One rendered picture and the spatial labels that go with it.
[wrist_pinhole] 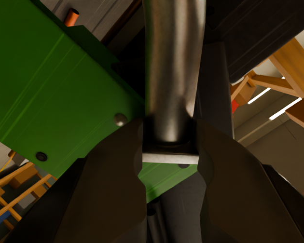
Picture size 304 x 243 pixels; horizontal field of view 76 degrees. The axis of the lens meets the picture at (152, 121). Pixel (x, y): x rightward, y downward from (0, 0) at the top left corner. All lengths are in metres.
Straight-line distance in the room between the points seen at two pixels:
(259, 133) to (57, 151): 7.53
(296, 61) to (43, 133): 0.91
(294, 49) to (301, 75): 0.11
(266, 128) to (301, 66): 6.71
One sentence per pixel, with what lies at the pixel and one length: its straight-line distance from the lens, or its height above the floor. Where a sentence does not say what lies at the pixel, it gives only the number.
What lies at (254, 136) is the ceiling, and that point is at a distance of 7.63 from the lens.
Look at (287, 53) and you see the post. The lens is 0.95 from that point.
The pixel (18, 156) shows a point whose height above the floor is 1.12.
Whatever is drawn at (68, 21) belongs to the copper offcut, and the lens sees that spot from 0.58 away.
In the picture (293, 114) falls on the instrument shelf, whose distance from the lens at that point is 0.70.
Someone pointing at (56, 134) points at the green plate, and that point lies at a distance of 0.18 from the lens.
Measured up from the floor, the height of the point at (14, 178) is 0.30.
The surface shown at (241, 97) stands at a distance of 4.01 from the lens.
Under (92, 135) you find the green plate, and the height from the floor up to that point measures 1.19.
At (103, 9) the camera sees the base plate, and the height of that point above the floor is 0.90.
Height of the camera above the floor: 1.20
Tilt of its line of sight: 4 degrees up
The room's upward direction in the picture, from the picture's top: 138 degrees clockwise
